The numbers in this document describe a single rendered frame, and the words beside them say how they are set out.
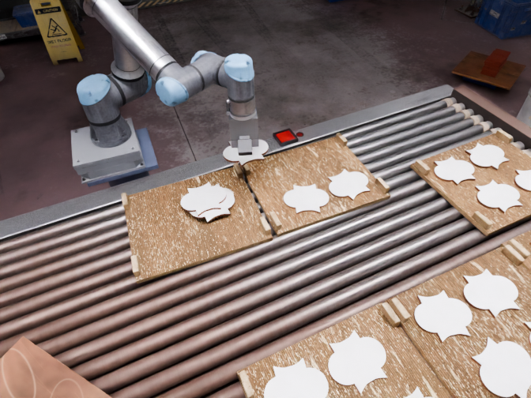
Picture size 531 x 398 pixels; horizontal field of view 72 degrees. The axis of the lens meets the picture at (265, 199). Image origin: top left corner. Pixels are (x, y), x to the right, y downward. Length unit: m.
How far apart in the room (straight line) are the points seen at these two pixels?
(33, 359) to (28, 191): 2.22
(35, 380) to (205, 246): 0.51
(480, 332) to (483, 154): 0.70
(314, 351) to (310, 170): 0.63
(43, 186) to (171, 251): 2.05
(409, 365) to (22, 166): 2.99
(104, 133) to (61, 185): 1.56
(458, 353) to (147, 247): 0.87
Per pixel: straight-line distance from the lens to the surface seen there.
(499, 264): 1.23
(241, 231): 1.14
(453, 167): 1.46
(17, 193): 3.13
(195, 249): 1.12
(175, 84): 1.00
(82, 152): 1.54
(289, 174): 1.31
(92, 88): 1.44
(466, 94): 1.87
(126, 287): 1.14
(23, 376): 0.98
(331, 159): 1.38
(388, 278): 1.11
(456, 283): 1.14
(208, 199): 1.20
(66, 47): 4.60
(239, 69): 1.00
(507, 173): 1.53
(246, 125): 1.10
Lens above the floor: 1.83
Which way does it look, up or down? 47 degrees down
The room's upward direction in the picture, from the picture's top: 2 degrees counter-clockwise
